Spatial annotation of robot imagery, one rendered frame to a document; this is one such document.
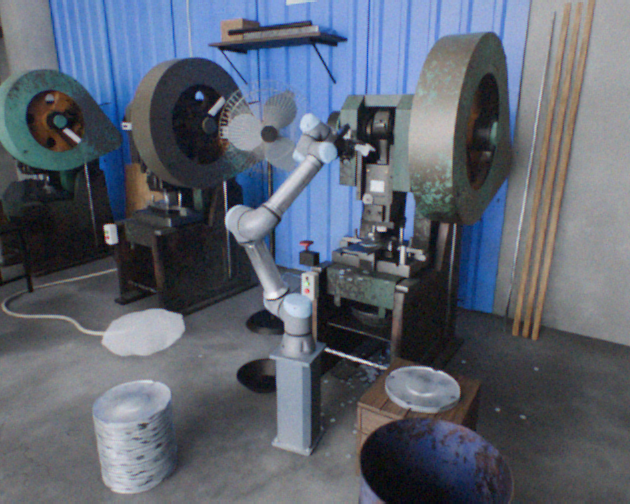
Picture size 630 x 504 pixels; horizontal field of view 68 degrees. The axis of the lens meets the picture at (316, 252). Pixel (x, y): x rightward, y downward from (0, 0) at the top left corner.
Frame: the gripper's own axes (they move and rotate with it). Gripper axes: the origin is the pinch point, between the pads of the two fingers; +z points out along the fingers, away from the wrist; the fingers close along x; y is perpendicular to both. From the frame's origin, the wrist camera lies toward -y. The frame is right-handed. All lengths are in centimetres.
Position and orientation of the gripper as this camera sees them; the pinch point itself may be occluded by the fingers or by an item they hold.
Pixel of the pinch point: (362, 156)
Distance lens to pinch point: 217.7
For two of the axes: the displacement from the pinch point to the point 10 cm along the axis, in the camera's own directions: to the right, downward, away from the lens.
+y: -0.7, 9.1, -4.0
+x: 7.0, -2.4, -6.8
